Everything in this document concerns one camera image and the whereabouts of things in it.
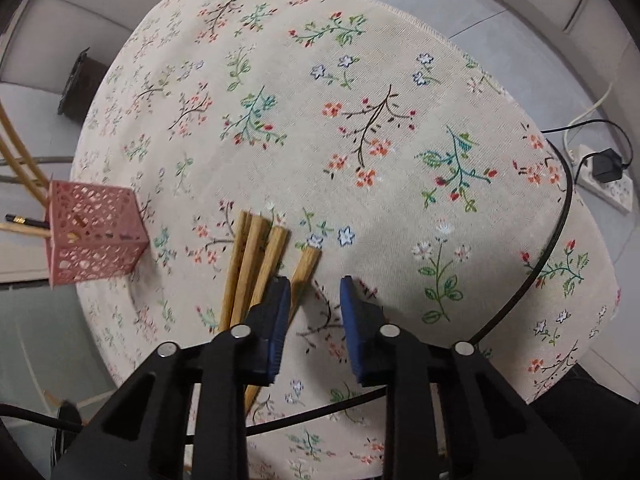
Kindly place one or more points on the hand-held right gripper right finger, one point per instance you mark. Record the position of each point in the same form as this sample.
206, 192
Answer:
352, 330

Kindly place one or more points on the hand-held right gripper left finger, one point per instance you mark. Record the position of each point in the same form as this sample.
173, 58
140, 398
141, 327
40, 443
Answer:
277, 330

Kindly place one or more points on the tan bamboo chopstick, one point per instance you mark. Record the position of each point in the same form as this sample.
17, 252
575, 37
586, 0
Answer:
22, 152
20, 172
305, 270
25, 230
272, 255
235, 270
252, 260

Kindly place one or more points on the pink perforated utensil basket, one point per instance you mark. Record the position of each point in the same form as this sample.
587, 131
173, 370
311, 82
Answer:
95, 245

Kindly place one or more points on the black chopstick with gold band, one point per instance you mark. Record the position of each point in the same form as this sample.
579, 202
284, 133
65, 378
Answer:
30, 221

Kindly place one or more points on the floral tablecloth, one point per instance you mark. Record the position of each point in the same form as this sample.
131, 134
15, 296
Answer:
400, 185

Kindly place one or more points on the dark trousers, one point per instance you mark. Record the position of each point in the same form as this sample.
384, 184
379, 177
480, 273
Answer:
590, 410

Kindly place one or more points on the white power strip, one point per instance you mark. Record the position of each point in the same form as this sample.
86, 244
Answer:
617, 192

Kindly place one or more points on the black power adapter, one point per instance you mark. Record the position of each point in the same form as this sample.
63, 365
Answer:
606, 166

